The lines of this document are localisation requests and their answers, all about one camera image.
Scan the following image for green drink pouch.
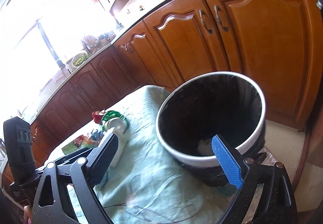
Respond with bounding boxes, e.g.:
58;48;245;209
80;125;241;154
62;135;94;155

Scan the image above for small white milk carton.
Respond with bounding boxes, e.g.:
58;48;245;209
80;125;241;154
104;127;128;168

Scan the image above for black white trash bin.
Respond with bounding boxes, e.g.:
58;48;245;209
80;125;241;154
155;71;266;186

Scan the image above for wooden lower kitchen cabinets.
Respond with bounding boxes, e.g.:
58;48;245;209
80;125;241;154
31;0;322;166

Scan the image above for red crumpled wrapper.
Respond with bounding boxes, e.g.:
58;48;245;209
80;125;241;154
91;110;105;125

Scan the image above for crushed green metal can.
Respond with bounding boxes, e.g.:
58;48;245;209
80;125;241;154
101;110;129;133

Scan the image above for light green floral tablecloth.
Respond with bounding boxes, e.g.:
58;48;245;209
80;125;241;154
94;86;233;223

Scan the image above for green salad bowl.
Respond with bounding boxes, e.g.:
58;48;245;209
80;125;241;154
72;52;88;68

